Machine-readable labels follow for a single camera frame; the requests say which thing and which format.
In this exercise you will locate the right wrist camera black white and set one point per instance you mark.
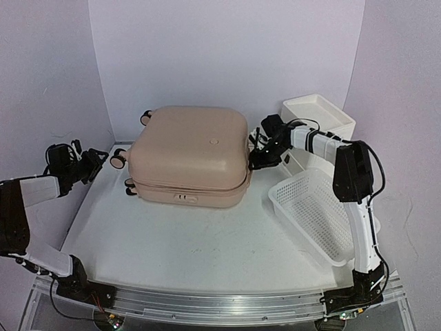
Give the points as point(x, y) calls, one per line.
point(270, 129)

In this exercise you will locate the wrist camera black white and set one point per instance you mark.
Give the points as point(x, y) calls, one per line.
point(270, 129)
point(62, 156)

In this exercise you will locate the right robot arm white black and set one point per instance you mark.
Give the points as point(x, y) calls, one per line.
point(352, 186)

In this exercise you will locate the white three-drawer storage cabinet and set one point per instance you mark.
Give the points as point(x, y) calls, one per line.
point(331, 119)

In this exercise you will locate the pink hard-shell suitcase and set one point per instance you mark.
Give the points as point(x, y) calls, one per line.
point(188, 156)

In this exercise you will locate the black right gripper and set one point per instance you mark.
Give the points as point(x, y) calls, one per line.
point(260, 162)

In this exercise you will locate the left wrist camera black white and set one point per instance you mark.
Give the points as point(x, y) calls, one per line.
point(62, 156)

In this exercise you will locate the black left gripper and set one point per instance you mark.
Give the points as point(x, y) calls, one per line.
point(94, 163)

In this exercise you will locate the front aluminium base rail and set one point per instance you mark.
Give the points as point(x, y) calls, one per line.
point(231, 310)

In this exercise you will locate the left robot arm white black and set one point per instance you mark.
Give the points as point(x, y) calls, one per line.
point(34, 254)

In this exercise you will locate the white perforated plastic basket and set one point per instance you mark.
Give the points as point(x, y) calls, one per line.
point(332, 232)

